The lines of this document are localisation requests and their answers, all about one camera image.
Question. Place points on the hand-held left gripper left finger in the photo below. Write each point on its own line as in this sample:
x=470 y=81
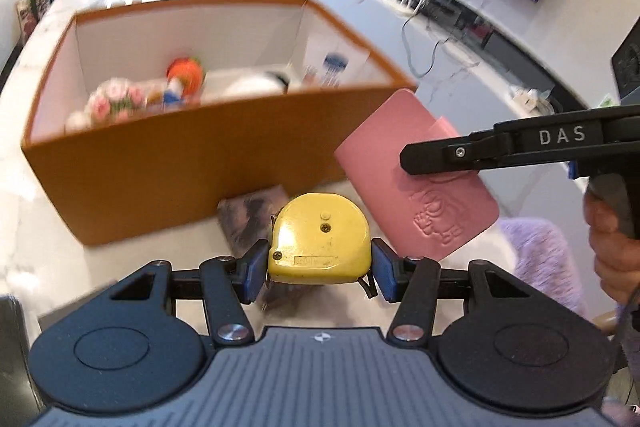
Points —
x=256 y=269

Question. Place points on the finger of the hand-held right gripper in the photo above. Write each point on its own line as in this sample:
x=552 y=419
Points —
x=475 y=154

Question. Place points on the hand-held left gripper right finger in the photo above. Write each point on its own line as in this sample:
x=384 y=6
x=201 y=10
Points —
x=384 y=274

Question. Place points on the yellow tape measure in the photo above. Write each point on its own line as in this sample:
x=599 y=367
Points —
x=320 y=237

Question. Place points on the pink wallet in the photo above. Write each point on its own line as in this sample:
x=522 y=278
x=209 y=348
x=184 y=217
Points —
x=390 y=192

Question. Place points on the orange cardboard box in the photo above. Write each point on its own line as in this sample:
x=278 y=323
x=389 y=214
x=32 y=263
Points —
x=150 y=187

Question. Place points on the white pink striped plush toy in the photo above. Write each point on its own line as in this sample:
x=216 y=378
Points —
x=255 y=84

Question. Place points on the orange crochet toy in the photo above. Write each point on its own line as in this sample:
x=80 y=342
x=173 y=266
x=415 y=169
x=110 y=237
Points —
x=187 y=74

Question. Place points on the person's right hand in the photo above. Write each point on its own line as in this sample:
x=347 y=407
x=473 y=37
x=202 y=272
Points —
x=615 y=262

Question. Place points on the white power strip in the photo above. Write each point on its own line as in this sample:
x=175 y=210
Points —
x=530 y=99

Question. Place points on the white marble television cabinet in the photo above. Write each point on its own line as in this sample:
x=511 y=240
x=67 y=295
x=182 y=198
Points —
x=465 y=72

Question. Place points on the purple furry stool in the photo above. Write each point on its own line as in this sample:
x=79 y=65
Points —
x=542 y=257

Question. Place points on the white blue label bottle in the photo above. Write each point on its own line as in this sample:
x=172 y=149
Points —
x=330 y=68

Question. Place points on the small brown blue toy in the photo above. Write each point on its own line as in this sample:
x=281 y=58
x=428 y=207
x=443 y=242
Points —
x=172 y=97

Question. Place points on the pink flower bouquet toy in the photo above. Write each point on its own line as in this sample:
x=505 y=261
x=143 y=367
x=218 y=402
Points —
x=112 y=102

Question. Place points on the dark flat device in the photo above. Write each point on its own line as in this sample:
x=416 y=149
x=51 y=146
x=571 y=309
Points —
x=15 y=357

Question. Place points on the printed tote bag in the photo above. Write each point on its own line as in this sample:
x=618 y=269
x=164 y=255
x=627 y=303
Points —
x=32 y=9

